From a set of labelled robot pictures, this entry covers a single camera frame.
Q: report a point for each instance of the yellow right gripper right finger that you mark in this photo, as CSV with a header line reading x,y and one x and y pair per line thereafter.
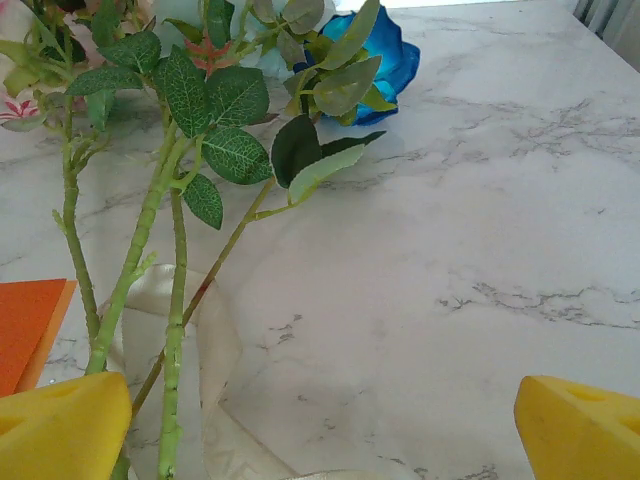
x,y
580,435

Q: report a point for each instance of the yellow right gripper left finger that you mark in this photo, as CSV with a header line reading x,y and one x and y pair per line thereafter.
x,y
60,430

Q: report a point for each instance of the orange wrapping paper sheet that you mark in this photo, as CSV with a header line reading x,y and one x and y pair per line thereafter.
x,y
25,325

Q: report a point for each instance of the cream ribbon with gold print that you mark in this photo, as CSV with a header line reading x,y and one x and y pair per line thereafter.
x,y
220,340

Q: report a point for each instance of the pink fake flower spray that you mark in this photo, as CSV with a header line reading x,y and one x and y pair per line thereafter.
x,y
75,240

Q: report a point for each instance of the blue fake rose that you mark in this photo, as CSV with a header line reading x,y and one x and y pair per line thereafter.
x,y
387,50

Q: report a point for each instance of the aluminium frame post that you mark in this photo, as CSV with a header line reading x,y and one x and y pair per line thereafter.
x,y
600,20

